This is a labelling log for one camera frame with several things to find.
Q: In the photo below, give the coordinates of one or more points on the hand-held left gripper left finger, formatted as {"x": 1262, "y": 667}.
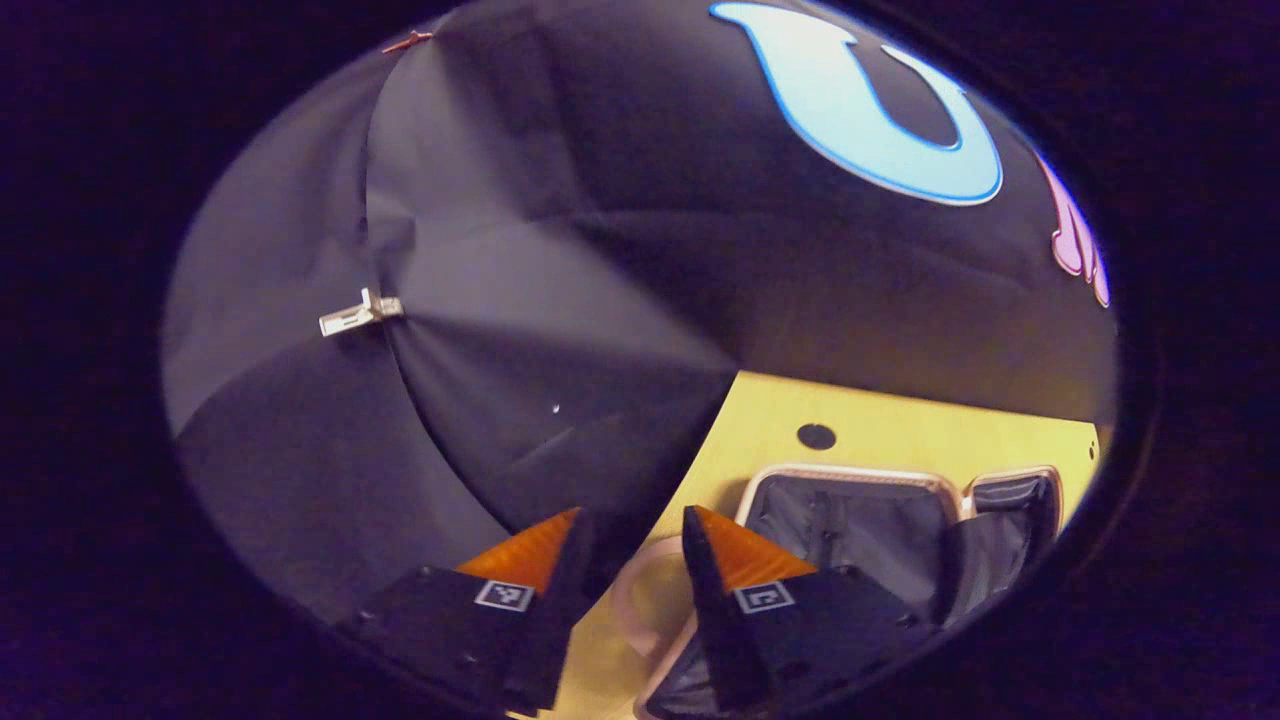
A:
{"x": 560, "y": 620}

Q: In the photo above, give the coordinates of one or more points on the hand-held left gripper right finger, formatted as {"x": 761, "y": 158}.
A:
{"x": 715, "y": 620}

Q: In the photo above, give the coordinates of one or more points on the white cloth clip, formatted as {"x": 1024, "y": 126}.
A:
{"x": 355, "y": 315}

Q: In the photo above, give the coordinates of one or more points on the black backdrop cloth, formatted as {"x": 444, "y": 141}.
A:
{"x": 560, "y": 250}

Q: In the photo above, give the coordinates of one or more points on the pink cloth clip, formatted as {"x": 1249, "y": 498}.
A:
{"x": 408, "y": 41}

